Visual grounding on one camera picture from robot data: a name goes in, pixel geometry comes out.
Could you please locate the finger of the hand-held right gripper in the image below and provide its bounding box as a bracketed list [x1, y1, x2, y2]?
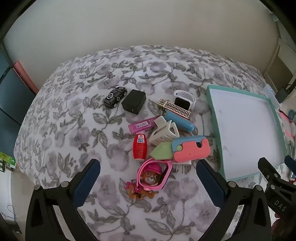
[258, 158, 281, 186]
[284, 155, 296, 173]

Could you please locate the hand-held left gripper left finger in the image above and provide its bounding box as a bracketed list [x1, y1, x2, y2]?
[25, 159, 101, 241]

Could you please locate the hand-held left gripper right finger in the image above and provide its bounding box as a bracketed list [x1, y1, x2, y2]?
[196, 159, 272, 241]

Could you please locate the white charger plug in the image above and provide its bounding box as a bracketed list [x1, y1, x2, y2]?
[171, 160, 192, 175]

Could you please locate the pastel toy knife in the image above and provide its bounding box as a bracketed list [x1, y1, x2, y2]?
[150, 135, 211, 163]

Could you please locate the pink strap watch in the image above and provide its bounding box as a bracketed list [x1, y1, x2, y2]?
[136, 158, 173, 189]

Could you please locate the teal rimmed white tray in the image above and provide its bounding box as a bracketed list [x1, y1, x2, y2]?
[206, 85, 287, 181]

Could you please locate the red small bottle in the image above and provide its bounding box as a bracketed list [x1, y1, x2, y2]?
[132, 132, 148, 161]

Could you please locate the pink helmet dog figure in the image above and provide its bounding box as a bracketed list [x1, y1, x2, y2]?
[126, 162, 167, 200]

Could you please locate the white hair claw clip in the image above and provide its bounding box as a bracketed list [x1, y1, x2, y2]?
[149, 115, 179, 146]

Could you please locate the black gold patterned box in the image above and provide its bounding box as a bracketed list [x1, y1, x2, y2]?
[158, 99, 192, 120]

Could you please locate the black toy car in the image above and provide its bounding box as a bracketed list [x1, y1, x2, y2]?
[103, 86, 128, 108]

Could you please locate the white smartwatch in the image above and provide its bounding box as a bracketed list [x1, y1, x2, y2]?
[173, 90, 196, 111]

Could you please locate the black charger plug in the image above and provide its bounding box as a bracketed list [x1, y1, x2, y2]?
[121, 89, 147, 115]

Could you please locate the pink white crochet cloth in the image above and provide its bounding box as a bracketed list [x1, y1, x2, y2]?
[279, 109, 296, 139]

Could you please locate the blue oblong case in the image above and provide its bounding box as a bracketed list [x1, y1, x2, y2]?
[163, 110, 196, 133]

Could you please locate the dark grey power adapter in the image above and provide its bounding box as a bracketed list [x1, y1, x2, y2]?
[275, 88, 288, 103]

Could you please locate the white power strip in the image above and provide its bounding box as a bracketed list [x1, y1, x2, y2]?
[264, 85, 281, 109]

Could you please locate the magenta pencil lead case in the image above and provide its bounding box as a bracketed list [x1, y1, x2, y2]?
[128, 116, 160, 134]

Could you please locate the green box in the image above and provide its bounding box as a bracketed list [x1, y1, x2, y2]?
[0, 152, 18, 172]

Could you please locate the dark cabinet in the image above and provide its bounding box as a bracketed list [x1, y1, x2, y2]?
[0, 46, 36, 158]

